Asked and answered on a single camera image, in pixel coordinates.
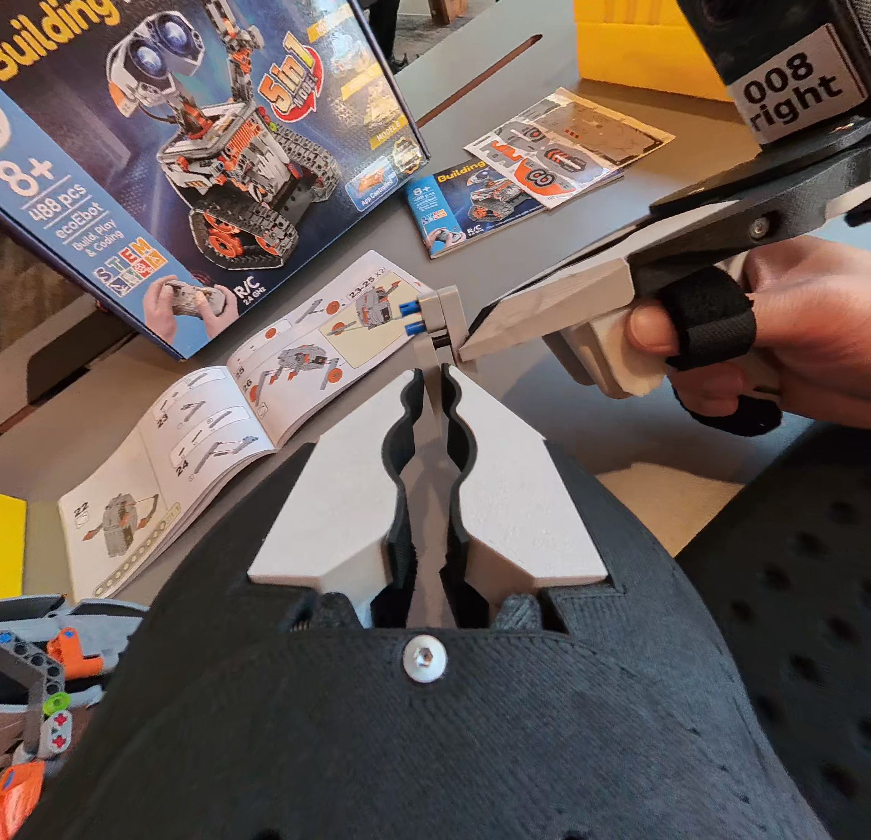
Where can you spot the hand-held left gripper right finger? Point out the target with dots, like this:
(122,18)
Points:
(524,513)

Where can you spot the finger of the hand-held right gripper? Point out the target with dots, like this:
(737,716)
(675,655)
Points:
(544,309)
(599,255)

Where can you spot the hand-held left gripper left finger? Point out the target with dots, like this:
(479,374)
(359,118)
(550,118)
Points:
(326,513)

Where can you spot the short grey toy beam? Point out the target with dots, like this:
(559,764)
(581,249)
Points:
(442,309)

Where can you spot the grey desk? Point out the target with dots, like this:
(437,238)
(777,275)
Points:
(381,228)

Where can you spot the person's right hand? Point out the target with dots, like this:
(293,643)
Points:
(816,323)

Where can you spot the small blue booklet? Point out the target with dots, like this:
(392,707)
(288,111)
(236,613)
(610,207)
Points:
(469,214)

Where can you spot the open instruction booklet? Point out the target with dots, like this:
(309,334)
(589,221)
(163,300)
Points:
(204,432)

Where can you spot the black perforated office chair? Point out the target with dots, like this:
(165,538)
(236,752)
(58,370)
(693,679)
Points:
(803,581)

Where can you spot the partly built toy robot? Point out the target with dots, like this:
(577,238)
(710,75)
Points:
(71,649)

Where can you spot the blue robot toy box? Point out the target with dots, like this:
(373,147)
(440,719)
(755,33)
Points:
(238,139)

